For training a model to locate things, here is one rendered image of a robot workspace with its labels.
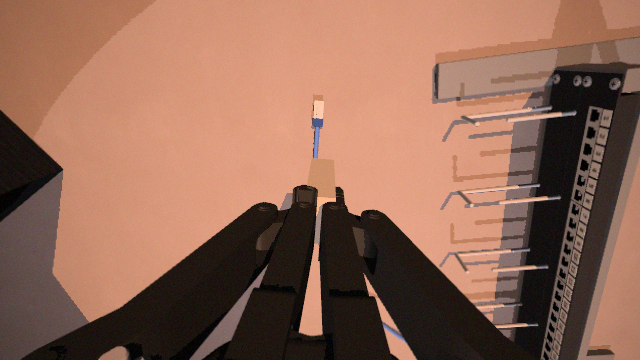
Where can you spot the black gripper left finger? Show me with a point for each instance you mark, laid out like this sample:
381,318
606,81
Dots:
172,317

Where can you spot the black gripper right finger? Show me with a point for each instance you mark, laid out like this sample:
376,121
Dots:
437,321

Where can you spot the peach and blue cable plug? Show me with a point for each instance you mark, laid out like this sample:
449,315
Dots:
318,113

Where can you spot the blue patch cord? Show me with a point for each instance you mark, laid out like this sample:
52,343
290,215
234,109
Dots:
315,155

